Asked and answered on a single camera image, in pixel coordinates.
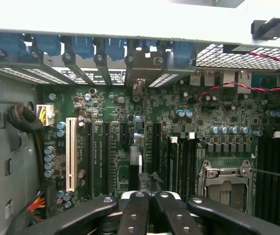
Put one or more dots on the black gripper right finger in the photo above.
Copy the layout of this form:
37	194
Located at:
176	215

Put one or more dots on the metal CPU socket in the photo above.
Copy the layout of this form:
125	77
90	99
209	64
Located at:
224	176

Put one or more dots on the white expansion slot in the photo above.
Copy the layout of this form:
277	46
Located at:
71	154

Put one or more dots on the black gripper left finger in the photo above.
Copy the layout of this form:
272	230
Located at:
133	215

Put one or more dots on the black open PC case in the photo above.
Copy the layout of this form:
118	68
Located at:
105	22

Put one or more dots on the green motherboard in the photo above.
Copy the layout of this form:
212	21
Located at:
215	115

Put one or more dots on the short black expansion slot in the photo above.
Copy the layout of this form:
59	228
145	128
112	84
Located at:
123	134

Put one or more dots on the long black expansion slot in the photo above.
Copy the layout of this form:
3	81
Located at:
157	147
106	159
89	159

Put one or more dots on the white power connector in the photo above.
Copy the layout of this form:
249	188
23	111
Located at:
45	115

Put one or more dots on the thin metal locking lever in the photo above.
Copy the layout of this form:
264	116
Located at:
269	173

